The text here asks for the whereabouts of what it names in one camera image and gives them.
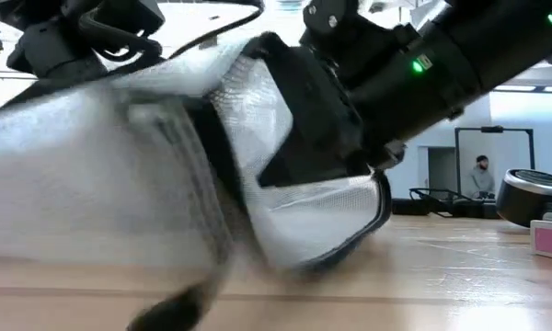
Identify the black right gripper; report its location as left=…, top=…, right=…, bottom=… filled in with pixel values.
left=245, top=0, right=425, bottom=188

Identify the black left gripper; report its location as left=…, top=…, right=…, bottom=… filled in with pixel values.
left=0, top=0, right=167, bottom=79

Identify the clear mesh zip pouch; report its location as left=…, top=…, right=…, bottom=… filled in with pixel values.
left=0, top=31, right=394, bottom=331

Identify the black round speaker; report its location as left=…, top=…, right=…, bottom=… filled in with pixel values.
left=495, top=167, right=552, bottom=229

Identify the grey door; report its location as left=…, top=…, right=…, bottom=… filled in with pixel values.
left=426, top=146, right=457, bottom=200

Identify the person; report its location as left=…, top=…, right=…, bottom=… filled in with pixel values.
left=461, top=154, right=498, bottom=200

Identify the long ceiling light strip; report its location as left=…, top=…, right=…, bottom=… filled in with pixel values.
left=493, top=84, right=552, bottom=94

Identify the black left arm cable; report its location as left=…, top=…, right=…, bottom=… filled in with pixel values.
left=77, top=0, right=266, bottom=63

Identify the black gantry frame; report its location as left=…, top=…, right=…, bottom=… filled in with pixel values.
left=454, top=125, right=536, bottom=200

